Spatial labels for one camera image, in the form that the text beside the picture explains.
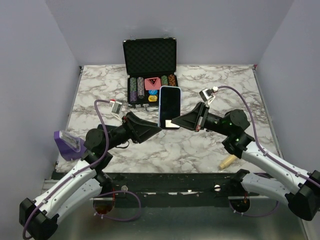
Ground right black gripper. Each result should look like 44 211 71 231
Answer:
171 102 232 137

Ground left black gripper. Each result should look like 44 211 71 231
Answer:
104 111 162 152

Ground light blue phone case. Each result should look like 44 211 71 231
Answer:
158 85 182 130

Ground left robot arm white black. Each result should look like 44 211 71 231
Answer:
19 111 161 240

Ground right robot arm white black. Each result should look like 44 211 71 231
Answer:
172 102 320 221

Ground black aluminium poker chip case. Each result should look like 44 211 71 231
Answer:
122 37 179 108

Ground yellow dealer button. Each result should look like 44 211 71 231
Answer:
148 95 158 102

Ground blue dealer button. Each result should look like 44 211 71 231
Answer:
148 90 158 96

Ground pink card deck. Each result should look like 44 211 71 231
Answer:
144 77 162 91

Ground purple plastic card holder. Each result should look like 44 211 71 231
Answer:
53 130 86 161

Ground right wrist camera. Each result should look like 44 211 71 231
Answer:
199 86 219 106

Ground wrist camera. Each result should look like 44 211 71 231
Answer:
199 86 219 106
109 99 123 122

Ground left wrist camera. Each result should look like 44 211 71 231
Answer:
109 99 123 122

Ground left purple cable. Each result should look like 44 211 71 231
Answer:
22 99 117 240

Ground beige wooden handle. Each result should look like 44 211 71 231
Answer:
218 154 237 170

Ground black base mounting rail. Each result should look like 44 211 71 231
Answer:
89 168 261 208

